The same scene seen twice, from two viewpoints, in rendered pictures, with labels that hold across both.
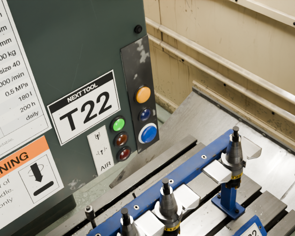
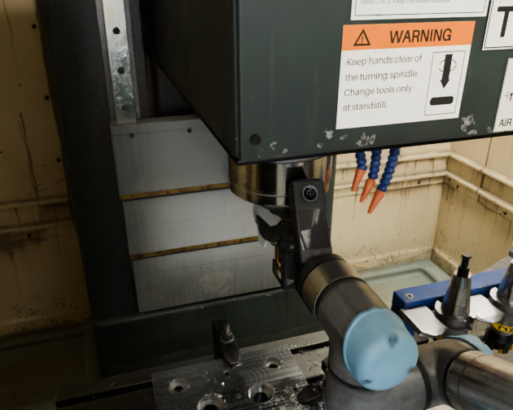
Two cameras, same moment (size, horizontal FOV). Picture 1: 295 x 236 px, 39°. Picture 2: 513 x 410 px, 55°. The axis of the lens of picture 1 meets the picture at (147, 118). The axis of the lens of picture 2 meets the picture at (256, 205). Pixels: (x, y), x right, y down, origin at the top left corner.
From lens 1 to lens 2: 0.43 m
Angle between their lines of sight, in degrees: 22
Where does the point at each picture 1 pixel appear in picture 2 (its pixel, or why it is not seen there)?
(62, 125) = (495, 19)
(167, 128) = not seen: hidden behind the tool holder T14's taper
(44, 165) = (457, 64)
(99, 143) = not seen: outside the picture
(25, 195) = (423, 95)
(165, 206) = (511, 285)
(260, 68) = not seen: outside the picture
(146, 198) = (479, 281)
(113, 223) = (431, 290)
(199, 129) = not seen: hidden behind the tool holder
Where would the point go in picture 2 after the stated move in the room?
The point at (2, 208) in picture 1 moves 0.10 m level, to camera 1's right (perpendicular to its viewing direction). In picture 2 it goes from (398, 94) to (498, 101)
